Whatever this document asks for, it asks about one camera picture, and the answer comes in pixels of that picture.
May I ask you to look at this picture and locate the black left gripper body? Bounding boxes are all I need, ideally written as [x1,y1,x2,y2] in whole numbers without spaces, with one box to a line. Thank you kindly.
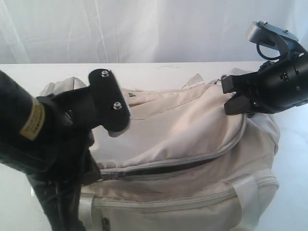
[0,96,92,231]

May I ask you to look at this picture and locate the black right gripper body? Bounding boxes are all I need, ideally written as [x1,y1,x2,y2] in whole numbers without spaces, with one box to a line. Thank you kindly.
[221,54,308,114]

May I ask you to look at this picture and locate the cream fabric duffel bag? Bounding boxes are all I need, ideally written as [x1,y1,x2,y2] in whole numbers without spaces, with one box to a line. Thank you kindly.
[46,75,280,231]

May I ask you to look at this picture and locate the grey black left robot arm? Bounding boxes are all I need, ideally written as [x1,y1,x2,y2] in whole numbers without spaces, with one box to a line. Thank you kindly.
[0,73,102,231]

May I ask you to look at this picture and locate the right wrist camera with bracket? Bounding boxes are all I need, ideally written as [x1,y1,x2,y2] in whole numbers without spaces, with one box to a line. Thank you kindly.
[246,21,308,61]

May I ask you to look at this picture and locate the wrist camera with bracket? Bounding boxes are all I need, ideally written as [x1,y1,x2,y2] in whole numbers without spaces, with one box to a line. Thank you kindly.
[246,21,308,61]
[72,69,130,137]

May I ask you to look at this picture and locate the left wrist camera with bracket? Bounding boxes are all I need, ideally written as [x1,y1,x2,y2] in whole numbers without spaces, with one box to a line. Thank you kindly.
[72,69,130,137]

